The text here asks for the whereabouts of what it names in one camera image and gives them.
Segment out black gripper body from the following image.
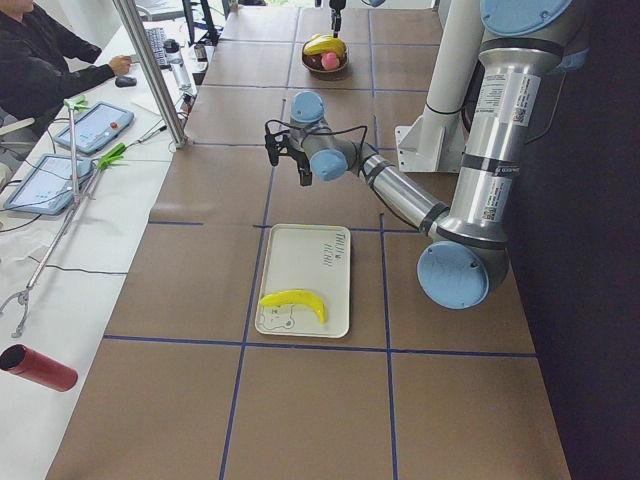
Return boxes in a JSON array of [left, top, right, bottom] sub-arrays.
[[282, 134, 311, 173], [329, 0, 345, 14]]

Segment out yellow banana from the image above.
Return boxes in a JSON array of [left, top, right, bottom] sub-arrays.
[[303, 34, 347, 57], [259, 289, 327, 324]]

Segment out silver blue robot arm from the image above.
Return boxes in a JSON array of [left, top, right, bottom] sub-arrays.
[[329, 0, 385, 38], [265, 1, 591, 309]]

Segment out brown woven basket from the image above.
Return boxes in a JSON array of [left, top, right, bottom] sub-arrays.
[[301, 36, 348, 74]]

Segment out pink red apple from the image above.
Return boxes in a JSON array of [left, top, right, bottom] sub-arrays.
[[321, 52, 341, 71]]

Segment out white rectangular bear tray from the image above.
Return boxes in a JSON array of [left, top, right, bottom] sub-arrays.
[[255, 224, 351, 338]]

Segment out grey water bottle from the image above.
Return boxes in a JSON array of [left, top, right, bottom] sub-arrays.
[[163, 39, 191, 91]]

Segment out black keyboard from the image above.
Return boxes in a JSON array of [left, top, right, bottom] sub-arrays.
[[145, 27, 170, 69]]

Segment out black computer mouse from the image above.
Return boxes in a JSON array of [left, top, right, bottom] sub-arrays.
[[115, 75, 137, 88]]

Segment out far blue teach pendant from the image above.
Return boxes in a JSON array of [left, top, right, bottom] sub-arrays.
[[74, 101, 134, 155]]

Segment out blue teach pendant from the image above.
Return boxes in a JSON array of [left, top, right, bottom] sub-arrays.
[[74, 101, 134, 155], [3, 153, 74, 215]]

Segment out long metal reacher grabber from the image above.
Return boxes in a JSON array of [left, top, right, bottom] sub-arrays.
[[0, 97, 90, 339]]

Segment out near blue teach pendant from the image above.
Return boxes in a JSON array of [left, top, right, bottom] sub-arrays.
[[3, 153, 74, 215]]

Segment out seated person dark clothes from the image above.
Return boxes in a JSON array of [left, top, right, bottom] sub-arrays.
[[1, 1, 132, 138]]

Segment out red cylindrical bottle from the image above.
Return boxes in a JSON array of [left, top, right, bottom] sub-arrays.
[[1, 344, 78, 392]]

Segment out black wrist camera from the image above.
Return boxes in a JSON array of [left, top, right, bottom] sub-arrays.
[[264, 127, 290, 167]]

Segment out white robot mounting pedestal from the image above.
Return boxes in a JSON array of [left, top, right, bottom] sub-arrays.
[[395, 0, 484, 173]]

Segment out aluminium frame post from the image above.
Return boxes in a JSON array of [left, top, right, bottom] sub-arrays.
[[113, 0, 187, 149]]

